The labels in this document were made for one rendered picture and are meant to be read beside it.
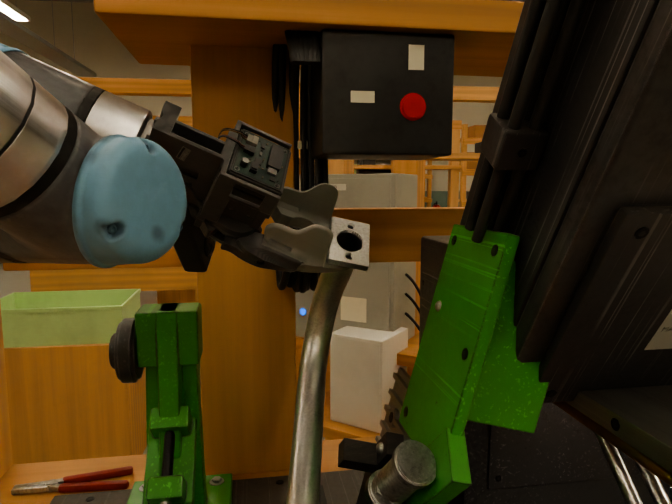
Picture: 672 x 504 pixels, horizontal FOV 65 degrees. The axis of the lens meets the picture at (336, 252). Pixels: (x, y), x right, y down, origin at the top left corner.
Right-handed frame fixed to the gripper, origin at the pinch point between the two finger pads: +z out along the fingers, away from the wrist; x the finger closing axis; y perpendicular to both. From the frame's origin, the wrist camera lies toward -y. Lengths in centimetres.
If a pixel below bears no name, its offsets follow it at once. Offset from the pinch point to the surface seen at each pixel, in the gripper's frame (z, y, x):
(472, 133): 332, -311, 600
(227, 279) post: -5.1, -25.4, 10.4
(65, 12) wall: -299, -620, 859
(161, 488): -6.2, -24.6, -18.5
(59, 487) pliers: -16, -51, -15
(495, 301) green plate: 9.3, 11.3, -8.8
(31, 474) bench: -20, -58, -12
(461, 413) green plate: 10.5, 4.7, -15.6
